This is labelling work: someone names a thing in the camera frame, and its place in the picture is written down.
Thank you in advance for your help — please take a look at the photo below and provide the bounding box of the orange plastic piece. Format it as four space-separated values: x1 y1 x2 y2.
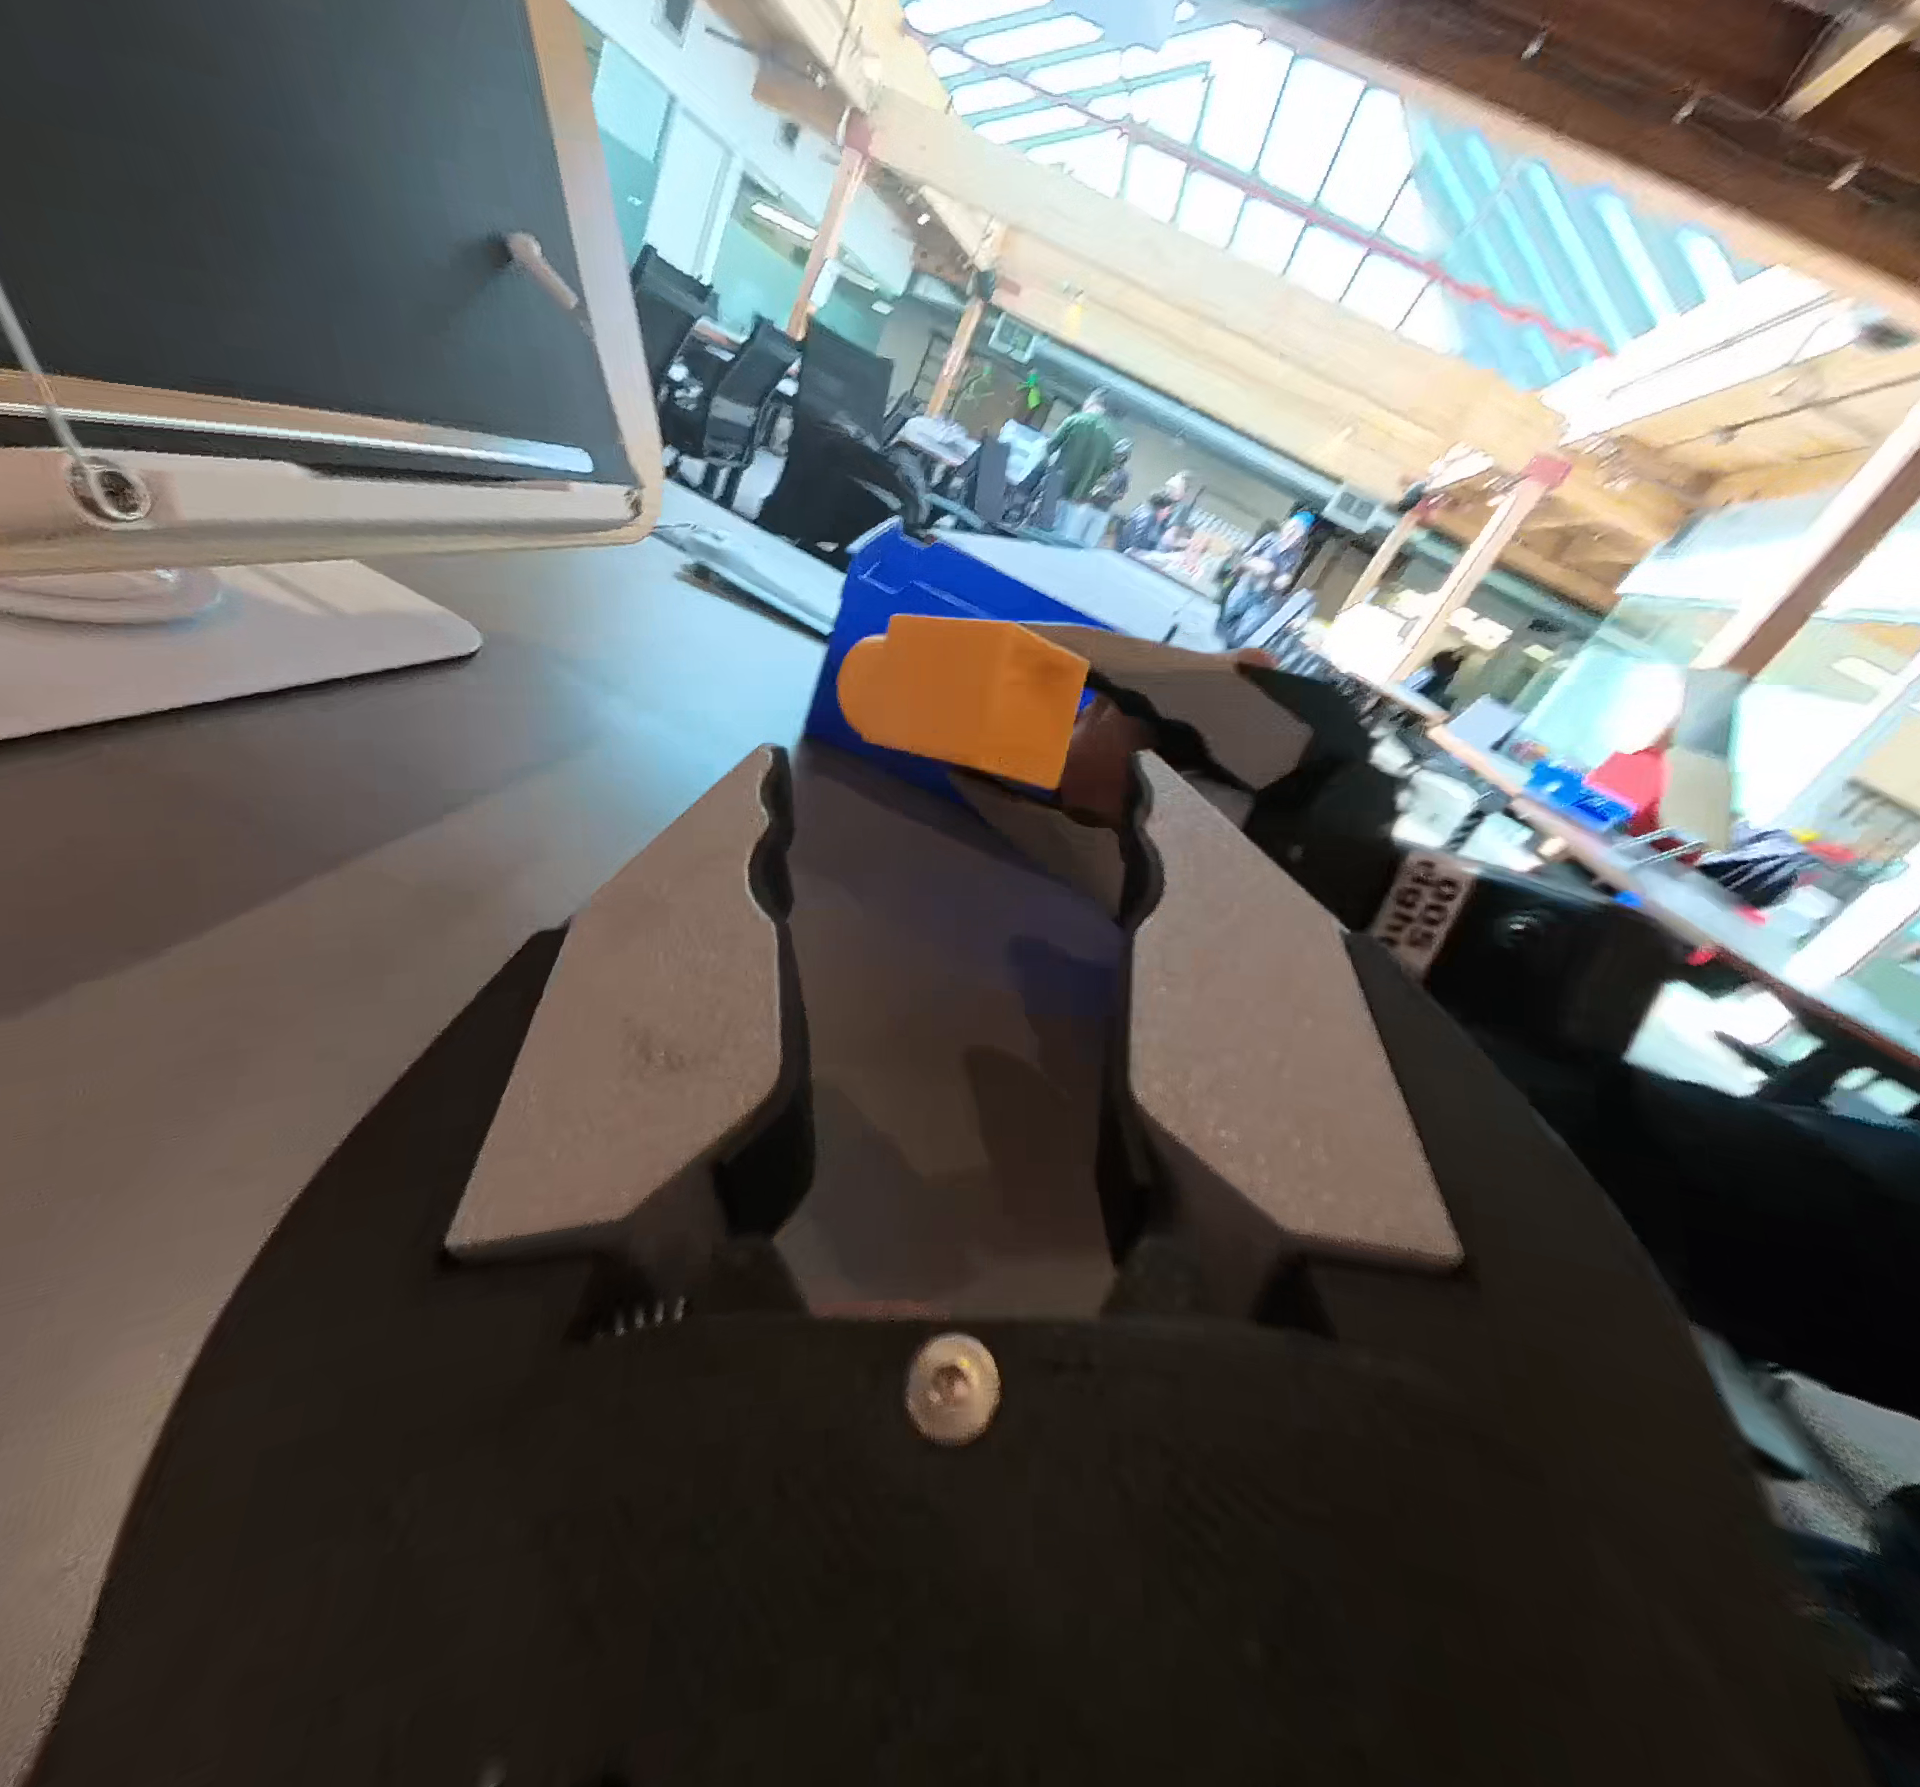
836 611 1095 792

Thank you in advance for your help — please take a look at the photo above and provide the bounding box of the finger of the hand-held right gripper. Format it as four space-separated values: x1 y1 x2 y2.
1032 624 1322 796
958 767 1141 921

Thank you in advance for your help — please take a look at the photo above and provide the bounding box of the black board with wooden rim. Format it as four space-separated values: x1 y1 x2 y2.
0 0 666 531

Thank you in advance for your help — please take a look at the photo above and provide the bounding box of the large blue storage bin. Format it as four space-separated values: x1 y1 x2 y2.
804 520 1141 805

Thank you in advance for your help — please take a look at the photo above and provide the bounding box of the white top desk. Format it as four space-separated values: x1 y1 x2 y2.
959 528 1226 650

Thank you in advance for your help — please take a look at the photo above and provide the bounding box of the black office chair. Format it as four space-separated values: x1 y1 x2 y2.
631 244 719 388
757 317 926 565
697 317 804 500

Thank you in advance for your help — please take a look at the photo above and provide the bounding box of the cluttered white desk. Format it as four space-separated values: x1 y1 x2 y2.
1426 709 1920 1069

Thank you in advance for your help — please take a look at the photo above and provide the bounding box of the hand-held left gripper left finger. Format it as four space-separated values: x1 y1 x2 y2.
442 743 820 1269

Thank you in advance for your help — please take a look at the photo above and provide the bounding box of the white flat device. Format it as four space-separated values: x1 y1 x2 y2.
661 520 849 639

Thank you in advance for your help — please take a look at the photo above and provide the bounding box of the wooden post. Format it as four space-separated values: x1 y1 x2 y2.
1426 451 1575 678
1695 409 1920 678
786 114 876 340
922 220 1007 416

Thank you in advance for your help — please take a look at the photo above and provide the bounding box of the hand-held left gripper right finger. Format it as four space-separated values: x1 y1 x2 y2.
1097 751 1465 1273

